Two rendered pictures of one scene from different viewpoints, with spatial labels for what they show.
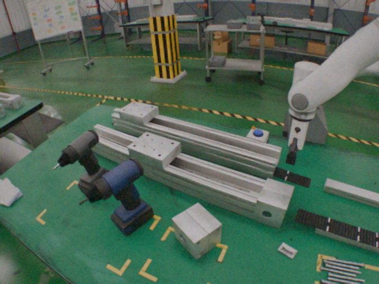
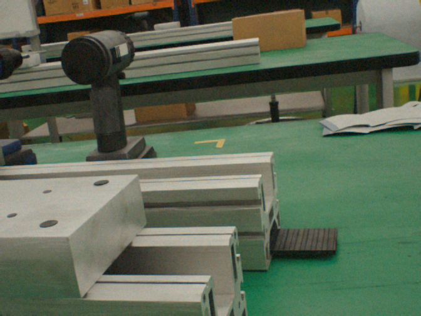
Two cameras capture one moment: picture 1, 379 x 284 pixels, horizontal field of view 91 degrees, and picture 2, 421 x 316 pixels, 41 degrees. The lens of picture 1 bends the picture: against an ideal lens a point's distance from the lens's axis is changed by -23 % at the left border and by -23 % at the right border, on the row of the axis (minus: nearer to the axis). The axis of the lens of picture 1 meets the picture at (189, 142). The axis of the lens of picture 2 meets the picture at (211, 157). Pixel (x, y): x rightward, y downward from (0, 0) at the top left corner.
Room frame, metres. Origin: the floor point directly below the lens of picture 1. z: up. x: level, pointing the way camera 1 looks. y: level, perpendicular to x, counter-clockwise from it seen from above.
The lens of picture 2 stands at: (1.38, 0.25, 1.02)
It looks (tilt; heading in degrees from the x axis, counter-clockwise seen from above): 15 degrees down; 161
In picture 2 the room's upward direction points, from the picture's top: 7 degrees counter-clockwise
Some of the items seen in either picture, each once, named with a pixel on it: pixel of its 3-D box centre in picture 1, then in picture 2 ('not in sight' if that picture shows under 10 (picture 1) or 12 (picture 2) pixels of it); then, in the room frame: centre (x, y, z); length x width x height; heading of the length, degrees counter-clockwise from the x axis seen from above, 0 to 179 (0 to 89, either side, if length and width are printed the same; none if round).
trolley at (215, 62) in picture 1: (232, 49); not in sight; (3.68, -0.81, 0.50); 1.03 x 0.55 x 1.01; 74
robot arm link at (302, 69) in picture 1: (305, 86); not in sight; (0.58, -0.35, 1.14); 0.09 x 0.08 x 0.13; 144
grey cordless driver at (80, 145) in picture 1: (82, 169); (117, 110); (0.59, 0.38, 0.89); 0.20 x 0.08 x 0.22; 151
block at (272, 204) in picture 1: (274, 200); not in sight; (0.44, -0.25, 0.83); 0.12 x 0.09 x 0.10; 145
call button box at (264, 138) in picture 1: (256, 140); not in sight; (0.78, -0.28, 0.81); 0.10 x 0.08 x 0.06; 145
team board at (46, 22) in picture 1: (58, 34); not in sight; (5.63, 2.98, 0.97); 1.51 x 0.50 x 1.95; 82
